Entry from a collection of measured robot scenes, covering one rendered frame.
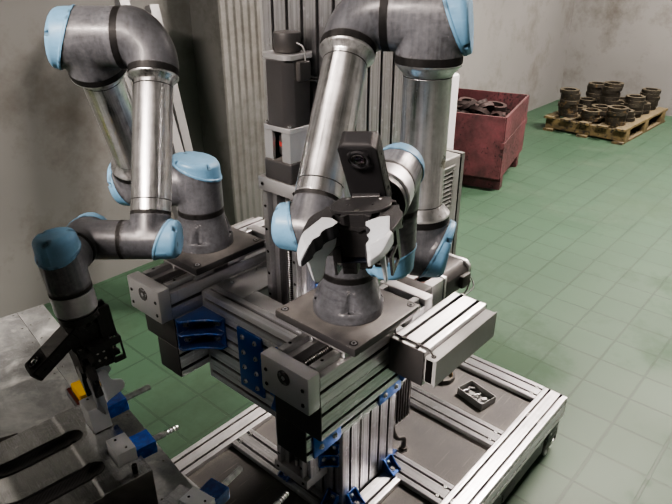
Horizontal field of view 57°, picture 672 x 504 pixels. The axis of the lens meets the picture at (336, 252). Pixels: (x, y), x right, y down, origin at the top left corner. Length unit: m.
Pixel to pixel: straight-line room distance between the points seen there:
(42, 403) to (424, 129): 1.05
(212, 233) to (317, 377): 0.53
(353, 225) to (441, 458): 1.56
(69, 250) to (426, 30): 0.69
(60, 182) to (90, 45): 2.27
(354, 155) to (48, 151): 2.85
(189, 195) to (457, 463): 1.24
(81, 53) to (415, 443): 1.59
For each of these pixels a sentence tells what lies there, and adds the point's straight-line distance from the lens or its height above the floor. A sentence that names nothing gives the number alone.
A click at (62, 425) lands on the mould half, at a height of 0.89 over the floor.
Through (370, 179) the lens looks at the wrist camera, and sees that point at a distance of 0.71.
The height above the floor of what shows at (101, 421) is 0.91.
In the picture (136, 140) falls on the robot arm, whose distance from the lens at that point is 1.22.
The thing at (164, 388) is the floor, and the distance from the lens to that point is 2.85.
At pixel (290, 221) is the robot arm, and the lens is 0.92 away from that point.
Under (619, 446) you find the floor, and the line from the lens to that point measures 2.72.
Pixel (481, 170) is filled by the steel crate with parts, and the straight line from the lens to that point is 4.96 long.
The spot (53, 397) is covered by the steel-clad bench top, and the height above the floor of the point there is 0.80.
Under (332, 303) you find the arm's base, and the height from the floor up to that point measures 1.08.
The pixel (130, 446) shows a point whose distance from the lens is 1.23.
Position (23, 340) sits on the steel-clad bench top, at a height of 0.80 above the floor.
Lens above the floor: 1.73
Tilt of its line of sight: 26 degrees down
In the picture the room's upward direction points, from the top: straight up
